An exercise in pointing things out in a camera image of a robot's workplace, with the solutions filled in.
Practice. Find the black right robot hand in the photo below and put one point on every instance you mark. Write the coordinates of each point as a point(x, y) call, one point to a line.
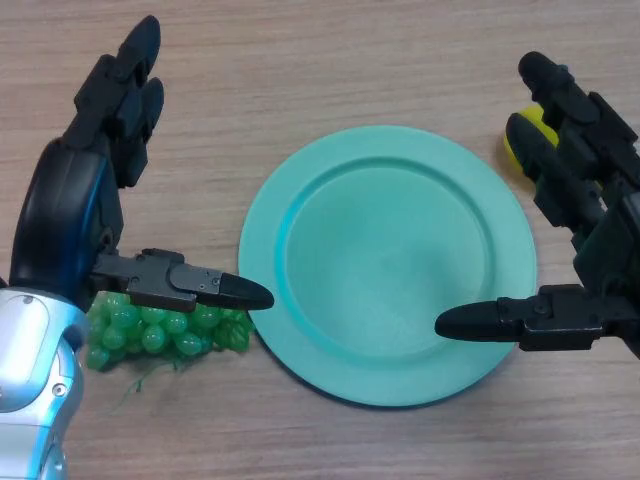
point(610, 240)

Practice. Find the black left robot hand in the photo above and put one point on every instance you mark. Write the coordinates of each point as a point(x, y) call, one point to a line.
point(65, 210)

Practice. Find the green grapes bunch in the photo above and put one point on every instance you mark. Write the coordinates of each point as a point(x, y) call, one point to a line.
point(150, 335)

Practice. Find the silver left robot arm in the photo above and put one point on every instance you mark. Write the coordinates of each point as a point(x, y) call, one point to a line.
point(30, 350)

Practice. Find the green round plate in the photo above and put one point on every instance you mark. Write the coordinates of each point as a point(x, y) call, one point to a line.
point(380, 260)

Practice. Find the yellow starfruit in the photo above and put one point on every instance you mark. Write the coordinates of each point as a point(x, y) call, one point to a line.
point(510, 155)

